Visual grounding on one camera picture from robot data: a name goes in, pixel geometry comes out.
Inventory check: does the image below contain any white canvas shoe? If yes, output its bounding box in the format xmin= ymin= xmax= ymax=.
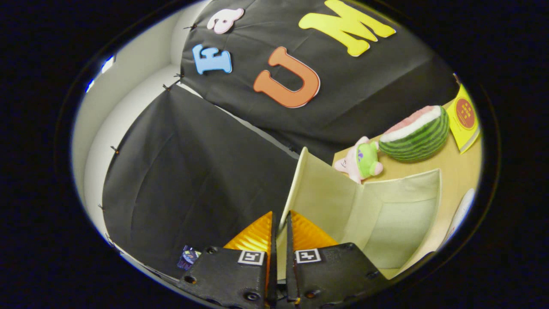
xmin=442 ymin=188 xmax=477 ymax=248

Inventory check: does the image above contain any pink and green plush toy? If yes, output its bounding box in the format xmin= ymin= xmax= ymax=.
xmin=334 ymin=136 xmax=384 ymax=185

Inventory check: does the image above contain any black backdrop cloth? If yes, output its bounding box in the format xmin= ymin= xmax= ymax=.
xmin=101 ymin=0 xmax=462 ymax=279

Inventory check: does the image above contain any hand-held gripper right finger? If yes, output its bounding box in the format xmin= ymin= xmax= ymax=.
xmin=286 ymin=210 xmax=389 ymax=308

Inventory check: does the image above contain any watermelon slice plush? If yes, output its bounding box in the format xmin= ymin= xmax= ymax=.
xmin=378 ymin=105 xmax=450 ymax=163

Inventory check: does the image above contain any translucent storage box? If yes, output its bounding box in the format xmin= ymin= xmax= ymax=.
xmin=277 ymin=147 xmax=442 ymax=280

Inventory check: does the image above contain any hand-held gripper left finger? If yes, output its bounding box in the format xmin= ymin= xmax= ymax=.
xmin=178 ymin=211 xmax=278 ymax=309

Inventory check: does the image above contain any small blue object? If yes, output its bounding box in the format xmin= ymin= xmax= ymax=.
xmin=178 ymin=245 xmax=201 ymax=271

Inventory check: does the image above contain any yellow book with red circle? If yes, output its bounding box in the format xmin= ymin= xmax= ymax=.
xmin=446 ymin=84 xmax=481 ymax=154

